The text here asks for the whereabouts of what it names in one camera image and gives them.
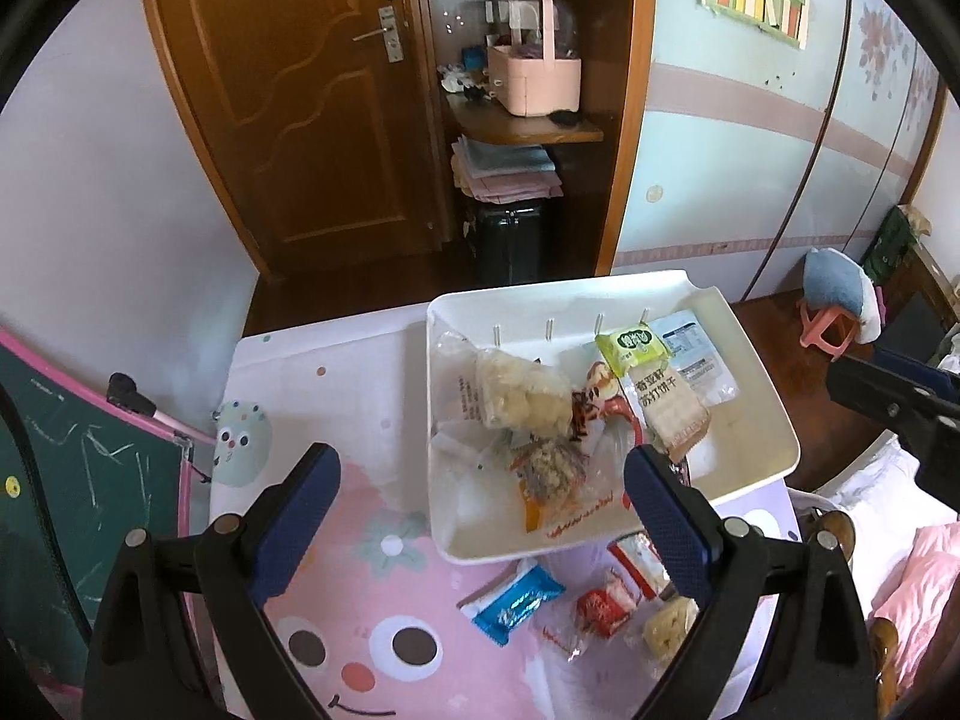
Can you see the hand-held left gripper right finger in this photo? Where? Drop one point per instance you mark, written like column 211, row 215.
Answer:
column 667, row 525

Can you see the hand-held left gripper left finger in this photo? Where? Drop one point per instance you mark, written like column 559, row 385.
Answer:
column 296, row 517

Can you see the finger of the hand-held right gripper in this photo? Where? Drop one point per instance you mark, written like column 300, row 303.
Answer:
column 892, row 405
column 911, row 367

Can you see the beige soda cracker packet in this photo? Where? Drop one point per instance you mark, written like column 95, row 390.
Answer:
column 667, row 409

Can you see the clear granola snack packet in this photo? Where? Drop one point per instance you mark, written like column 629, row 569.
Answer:
column 551, row 469

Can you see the white plastic bin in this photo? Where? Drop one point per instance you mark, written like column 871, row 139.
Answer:
column 757, row 405

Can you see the light blue clear cracker packet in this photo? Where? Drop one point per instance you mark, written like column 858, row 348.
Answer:
column 697, row 352

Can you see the clear pastry packet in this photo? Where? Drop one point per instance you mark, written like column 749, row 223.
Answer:
column 517, row 394

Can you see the dark wooden cabinet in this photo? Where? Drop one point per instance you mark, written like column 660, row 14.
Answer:
column 922, row 315

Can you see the pink cartoon printed tablecloth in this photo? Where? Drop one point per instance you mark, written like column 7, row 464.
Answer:
column 360, row 480

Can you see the white pillow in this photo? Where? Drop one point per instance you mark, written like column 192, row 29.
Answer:
column 892, row 495

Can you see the red white rice cake packet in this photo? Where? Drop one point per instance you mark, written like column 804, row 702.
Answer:
column 667, row 626

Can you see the pink plastic stool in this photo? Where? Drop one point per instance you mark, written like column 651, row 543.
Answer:
column 817, row 322

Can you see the small red snack packet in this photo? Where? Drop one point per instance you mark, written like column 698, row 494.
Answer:
column 604, row 607

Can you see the green bag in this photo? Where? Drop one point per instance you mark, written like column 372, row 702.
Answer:
column 896, row 247

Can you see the red cartoon snack packet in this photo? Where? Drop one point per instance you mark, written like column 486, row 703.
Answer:
column 600, row 397

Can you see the blue foil snack packet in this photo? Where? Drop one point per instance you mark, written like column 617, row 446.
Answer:
column 517, row 604

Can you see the pink blanket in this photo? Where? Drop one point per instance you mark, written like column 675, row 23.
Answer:
column 930, row 577

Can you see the green snack packet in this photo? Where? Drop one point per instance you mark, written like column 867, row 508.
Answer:
column 630, row 345

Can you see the black easel clip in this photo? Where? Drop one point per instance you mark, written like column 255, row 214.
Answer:
column 127, row 390

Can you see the pale blue wardrobe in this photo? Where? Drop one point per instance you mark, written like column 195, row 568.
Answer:
column 712, row 165

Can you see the black trash bin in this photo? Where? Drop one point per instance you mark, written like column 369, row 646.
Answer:
column 510, row 247

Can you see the brown wooden door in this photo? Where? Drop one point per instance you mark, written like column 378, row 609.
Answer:
column 300, row 127

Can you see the wooden shelf unit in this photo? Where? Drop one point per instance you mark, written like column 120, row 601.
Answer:
column 634, row 90

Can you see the stack of folded cloths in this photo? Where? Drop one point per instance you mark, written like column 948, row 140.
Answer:
column 502, row 165

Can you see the small black white figurines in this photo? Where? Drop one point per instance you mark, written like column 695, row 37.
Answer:
column 461, row 81

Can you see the wooden bed post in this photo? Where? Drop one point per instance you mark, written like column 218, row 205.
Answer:
column 838, row 521

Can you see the green chalkboard with pink frame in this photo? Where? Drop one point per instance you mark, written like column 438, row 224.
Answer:
column 75, row 480

